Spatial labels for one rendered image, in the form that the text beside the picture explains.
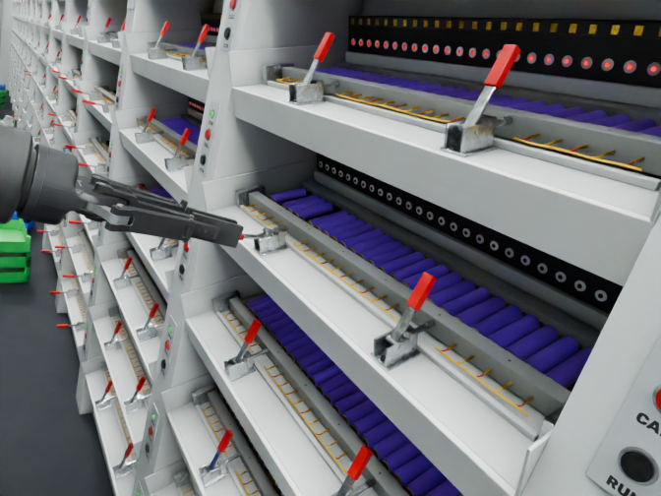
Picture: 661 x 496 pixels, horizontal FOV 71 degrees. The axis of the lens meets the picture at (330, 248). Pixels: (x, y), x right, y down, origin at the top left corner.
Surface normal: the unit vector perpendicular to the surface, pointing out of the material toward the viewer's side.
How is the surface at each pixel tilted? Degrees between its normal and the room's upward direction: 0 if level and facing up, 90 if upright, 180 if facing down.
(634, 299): 90
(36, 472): 0
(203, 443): 20
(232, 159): 90
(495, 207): 110
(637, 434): 90
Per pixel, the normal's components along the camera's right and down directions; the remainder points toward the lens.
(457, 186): -0.84, 0.27
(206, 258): 0.55, 0.38
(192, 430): -0.02, -0.88
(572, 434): -0.79, -0.04
